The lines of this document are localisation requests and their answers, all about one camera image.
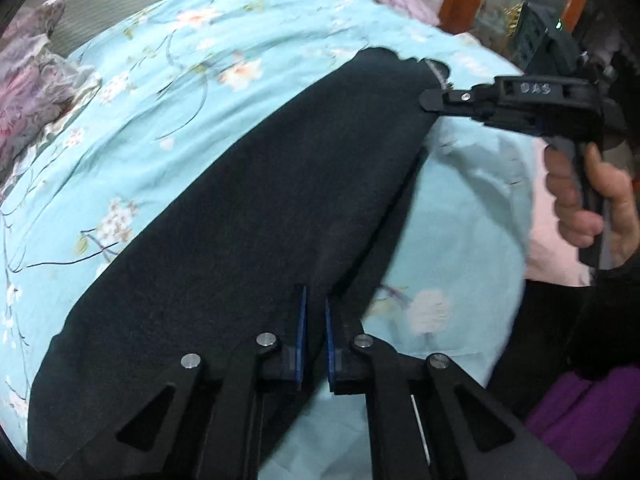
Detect pink floral blanket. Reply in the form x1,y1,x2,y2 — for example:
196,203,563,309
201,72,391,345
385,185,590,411
0,0,103,181

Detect person's right hand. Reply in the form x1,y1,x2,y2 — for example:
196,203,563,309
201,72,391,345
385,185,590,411
544,141,640,265

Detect dark pants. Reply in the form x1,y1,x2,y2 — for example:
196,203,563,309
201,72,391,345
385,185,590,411
27,47,453,480

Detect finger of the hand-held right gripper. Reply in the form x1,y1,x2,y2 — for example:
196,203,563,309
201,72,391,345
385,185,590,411
474,108,547,137
421,76,502,117

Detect pale pink cloth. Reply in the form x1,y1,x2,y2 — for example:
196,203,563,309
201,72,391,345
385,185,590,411
525,137,593,287

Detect person's purple clothing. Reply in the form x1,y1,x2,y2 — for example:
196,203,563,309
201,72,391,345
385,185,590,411
524,364,640,480

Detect person's right forearm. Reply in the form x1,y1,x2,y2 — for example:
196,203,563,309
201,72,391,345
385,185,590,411
486,240,640,418

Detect light blue floral bed sheet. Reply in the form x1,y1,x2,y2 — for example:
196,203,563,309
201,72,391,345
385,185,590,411
0,0,533,480

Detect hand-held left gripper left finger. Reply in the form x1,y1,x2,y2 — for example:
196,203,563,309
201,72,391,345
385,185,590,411
60,285,308,480

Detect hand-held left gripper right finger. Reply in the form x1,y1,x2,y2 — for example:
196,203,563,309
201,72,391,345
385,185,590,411
324,296,593,480

